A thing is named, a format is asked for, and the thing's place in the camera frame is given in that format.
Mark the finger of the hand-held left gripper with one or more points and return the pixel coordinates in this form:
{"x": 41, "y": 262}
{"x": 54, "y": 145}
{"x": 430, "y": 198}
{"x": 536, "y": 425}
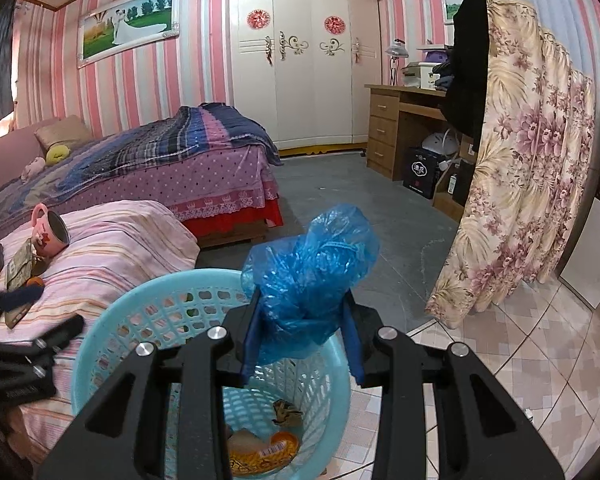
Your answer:
{"x": 55, "y": 330}
{"x": 22, "y": 297}

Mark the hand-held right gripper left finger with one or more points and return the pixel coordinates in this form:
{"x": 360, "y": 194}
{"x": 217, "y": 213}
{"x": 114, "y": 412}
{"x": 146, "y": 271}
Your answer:
{"x": 250, "y": 330}

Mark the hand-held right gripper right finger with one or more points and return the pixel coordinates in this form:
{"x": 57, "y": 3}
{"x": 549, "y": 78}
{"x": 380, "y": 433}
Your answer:
{"x": 352, "y": 340}

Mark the light blue plastic basket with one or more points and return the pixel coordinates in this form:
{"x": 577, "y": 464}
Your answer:
{"x": 130, "y": 310}

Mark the blue plastic bag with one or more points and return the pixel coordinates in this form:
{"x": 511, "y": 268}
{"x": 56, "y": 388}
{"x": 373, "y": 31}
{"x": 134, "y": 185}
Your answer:
{"x": 310, "y": 270}

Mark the orange plastic bag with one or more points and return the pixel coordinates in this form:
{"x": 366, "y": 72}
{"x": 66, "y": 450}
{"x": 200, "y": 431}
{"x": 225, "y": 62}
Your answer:
{"x": 270, "y": 452}

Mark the small orange object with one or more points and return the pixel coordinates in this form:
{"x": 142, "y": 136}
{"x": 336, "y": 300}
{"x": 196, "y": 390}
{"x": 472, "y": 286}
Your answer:
{"x": 34, "y": 281}

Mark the silver printed packet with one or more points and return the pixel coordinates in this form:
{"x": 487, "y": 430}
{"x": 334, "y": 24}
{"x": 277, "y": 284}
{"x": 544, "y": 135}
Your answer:
{"x": 20, "y": 265}

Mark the pink mug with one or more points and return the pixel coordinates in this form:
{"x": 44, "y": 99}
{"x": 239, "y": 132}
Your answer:
{"x": 50, "y": 232}

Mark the pink striped blanket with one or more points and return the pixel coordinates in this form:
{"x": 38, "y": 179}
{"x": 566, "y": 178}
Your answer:
{"x": 110, "y": 245}

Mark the pink plush toy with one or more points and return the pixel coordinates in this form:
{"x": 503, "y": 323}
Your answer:
{"x": 32, "y": 169}

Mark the pink headboard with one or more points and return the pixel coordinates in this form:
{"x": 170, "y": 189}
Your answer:
{"x": 10, "y": 155}

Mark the yellow plush toy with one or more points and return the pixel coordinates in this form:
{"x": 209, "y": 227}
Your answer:
{"x": 57, "y": 154}

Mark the purple dotted bed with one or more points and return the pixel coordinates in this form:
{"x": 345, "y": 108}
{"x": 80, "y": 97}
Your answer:
{"x": 220, "y": 180}

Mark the beige pillow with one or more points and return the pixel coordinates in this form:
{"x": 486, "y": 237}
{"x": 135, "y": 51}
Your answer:
{"x": 62, "y": 130}

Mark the black box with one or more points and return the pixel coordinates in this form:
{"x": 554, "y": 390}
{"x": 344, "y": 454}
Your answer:
{"x": 422, "y": 172}

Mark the cardboard box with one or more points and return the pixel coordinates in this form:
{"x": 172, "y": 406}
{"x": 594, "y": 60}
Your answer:
{"x": 455, "y": 180}

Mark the plaid quilt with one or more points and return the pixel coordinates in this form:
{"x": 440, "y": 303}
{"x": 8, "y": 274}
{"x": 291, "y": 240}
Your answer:
{"x": 145, "y": 150}

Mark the white fan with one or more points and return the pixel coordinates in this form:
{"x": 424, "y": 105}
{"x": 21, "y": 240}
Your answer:
{"x": 440, "y": 142}

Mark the wooden desk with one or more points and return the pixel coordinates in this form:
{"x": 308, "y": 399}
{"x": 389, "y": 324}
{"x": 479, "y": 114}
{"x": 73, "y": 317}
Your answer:
{"x": 385, "y": 125}

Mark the floral curtain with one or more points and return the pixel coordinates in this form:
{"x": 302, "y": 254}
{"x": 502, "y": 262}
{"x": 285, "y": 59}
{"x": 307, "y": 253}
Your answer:
{"x": 525, "y": 160}

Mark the white wardrobe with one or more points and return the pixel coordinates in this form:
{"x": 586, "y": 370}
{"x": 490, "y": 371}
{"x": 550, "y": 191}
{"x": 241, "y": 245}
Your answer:
{"x": 300, "y": 85}

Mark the white panel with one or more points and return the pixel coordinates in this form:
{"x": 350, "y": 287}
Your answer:
{"x": 590, "y": 255}

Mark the white appliance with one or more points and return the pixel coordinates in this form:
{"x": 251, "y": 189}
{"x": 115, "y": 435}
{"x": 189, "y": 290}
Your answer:
{"x": 417, "y": 77}

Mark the pile of dark clothes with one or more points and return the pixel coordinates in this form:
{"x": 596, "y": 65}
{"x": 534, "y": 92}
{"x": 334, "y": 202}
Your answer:
{"x": 442, "y": 77}

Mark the desk lamp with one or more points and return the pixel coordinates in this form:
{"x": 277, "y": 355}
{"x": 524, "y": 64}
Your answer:
{"x": 395, "y": 55}

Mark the framed wedding photo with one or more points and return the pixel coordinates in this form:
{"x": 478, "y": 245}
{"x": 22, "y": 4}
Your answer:
{"x": 130, "y": 25}

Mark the black hanging coat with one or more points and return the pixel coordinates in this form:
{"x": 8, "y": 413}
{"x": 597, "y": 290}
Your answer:
{"x": 467, "y": 60}

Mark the small framed photo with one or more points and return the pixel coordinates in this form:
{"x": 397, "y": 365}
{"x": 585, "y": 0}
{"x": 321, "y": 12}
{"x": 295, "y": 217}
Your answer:
{"x": 452, "y": 2}

